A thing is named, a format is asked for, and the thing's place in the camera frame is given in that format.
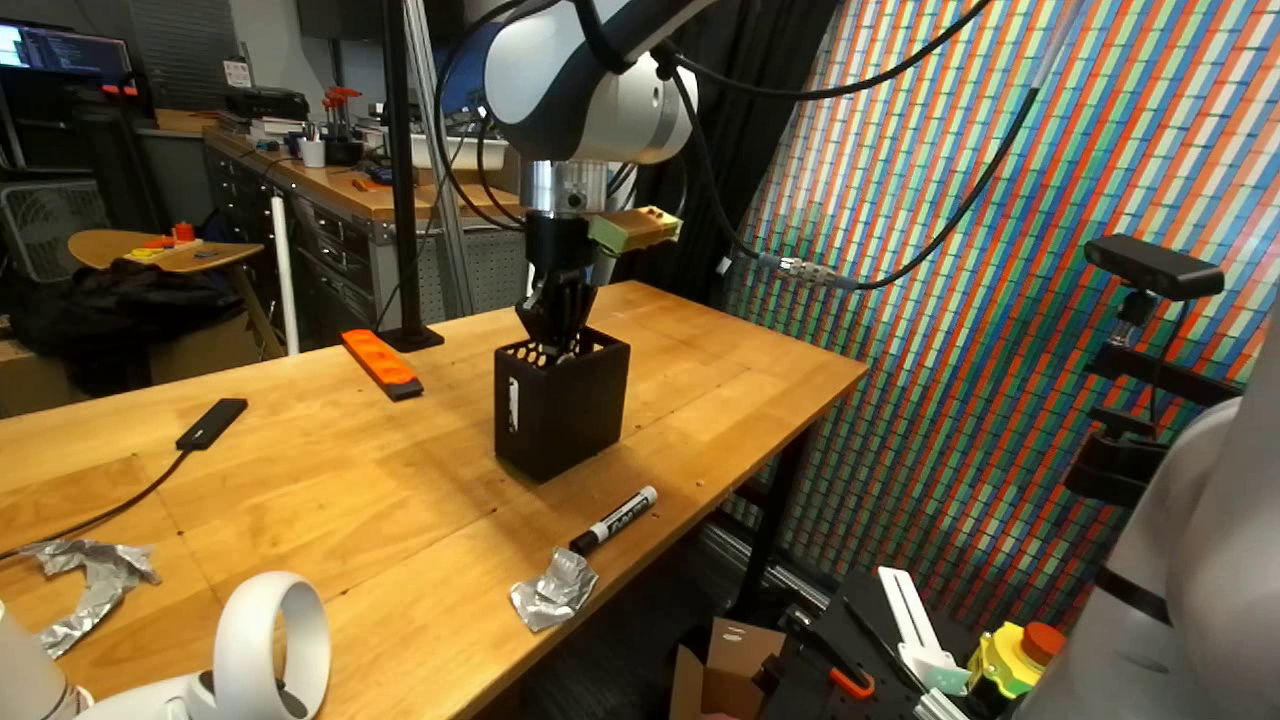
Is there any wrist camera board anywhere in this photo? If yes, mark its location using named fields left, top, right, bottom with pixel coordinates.
left=584, top=203, right=688, bottom=258

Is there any black camera stand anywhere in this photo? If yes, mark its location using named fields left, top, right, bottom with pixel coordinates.
left=1059, top=283, right=1250, bottom=632

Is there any white plastic piece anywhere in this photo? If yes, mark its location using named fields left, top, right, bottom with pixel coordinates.
left=871, top=562, right=974, bottom=701

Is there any black bag pile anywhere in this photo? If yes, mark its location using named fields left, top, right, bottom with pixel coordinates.
left=3, top=254, right=263, bottom=396

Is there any black flat device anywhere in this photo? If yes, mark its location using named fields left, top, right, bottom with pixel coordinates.
left=172, top=393, right=250, bottom=457

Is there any black pole with base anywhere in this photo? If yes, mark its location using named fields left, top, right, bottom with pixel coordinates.
left=378, top=0, right=446, bottom=356

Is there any white bulky foreground object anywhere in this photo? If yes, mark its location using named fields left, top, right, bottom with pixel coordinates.
left=1016, top=313, right=1280, bottom=720

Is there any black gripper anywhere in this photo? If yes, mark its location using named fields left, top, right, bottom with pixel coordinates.
left=517, top=211, right=621, bottom=358

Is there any orange block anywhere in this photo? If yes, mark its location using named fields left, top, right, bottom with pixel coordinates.
left=337, top=324, right=426, bottom=404

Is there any round wooden stool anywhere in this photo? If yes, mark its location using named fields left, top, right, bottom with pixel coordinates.
left=63, top=218, right=269, bottom=280

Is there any lit computer monitor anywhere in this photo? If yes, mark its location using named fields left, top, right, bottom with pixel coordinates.
left=0, top=14, right=130, bottom=88

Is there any small crumpled foil piece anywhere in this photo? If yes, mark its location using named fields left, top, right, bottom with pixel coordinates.
left=504, top=542, right=604, bottom=636

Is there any white mug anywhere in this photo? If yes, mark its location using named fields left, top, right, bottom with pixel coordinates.
left=0, top=569, right=337, bottom=720

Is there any yellow red emergency stop button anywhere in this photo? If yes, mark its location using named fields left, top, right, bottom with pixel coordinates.
left=967, top=614, right=1073, bottom=707

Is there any black curtain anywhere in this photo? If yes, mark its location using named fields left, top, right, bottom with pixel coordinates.
left=635, top=0, right=850, bottom=313

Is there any open cardboard box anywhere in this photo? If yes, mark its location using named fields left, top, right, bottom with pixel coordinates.
left=669, top=614, right=791, bottom=720

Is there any thin black device cable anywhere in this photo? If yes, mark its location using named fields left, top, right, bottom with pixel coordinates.
left=0, top=444, right=190, bottom=562

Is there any wooden side bench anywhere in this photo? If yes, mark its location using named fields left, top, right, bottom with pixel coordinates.
left=136, top=106, right=465, bottom=350

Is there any multicolour striped backdrop panel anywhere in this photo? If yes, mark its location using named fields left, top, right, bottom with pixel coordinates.
left=725, top=0, right=1280, bottom=645

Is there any black metal table frame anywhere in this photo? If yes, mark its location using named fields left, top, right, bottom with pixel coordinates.
left=733, top=432, right=811, bottom=625

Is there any black perforated box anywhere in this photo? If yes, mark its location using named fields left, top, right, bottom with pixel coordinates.
left=490, top=327, right=635, bottom=489

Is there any black clamp with orange tips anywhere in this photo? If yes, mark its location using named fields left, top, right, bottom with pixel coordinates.
left=781, top=604, right=888, bottom=707

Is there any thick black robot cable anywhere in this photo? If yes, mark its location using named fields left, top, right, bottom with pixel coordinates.
left=651, top=0, right=1044, bottom=297

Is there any black camera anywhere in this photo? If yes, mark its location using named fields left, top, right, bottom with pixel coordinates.
left=1080, top=230, right=1226, bottom=305

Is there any black and white marker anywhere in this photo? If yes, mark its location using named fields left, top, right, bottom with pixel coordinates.
left=564, top=478, right=663, bottom=559

